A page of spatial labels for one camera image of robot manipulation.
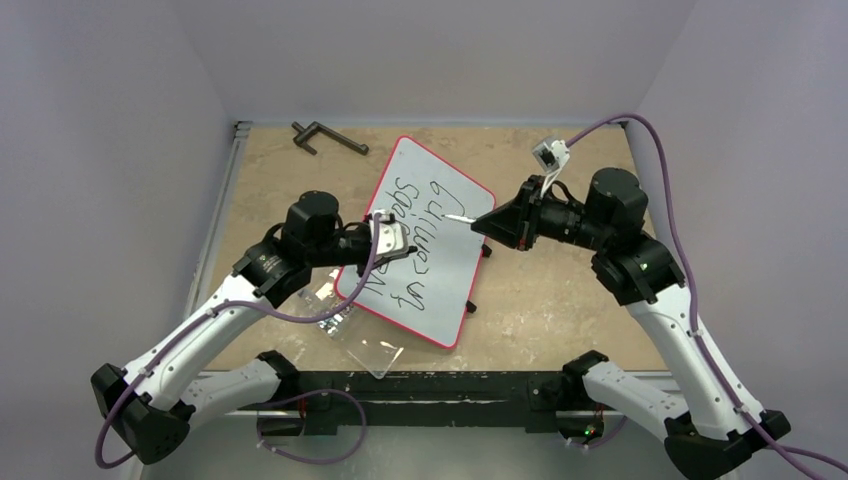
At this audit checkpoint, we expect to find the pink framed whiteboard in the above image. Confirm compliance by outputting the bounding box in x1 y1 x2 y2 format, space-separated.
353 136 496 349

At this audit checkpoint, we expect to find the white black marker pen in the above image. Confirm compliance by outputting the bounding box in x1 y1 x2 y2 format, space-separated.
442 214 476 225

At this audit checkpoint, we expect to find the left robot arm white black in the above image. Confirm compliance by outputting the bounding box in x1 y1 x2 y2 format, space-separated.
91 190 415 465

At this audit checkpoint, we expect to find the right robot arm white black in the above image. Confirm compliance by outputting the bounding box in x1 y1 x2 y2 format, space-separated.
470 168 791 479

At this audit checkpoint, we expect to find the clear plastic screw box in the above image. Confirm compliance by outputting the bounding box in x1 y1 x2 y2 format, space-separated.
297 276 404 379

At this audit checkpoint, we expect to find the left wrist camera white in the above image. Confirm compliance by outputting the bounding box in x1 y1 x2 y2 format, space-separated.
366 209 411 263

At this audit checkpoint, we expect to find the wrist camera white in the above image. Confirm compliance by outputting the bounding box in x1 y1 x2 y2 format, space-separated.
366 209 411 263
531 137 570 197

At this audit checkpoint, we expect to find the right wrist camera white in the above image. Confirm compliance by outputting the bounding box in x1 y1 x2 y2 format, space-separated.
531 137 570 197

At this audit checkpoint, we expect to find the dark metal crank handle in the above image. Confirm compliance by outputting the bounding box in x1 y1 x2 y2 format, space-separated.
291 121 370 156

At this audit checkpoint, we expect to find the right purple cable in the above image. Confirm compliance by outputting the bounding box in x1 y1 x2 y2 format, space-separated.
564 112 848 480

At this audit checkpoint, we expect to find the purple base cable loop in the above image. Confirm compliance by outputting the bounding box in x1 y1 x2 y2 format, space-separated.
256 387 370 465

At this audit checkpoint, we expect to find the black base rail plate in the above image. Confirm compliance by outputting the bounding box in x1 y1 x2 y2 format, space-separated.
256 371 617 440

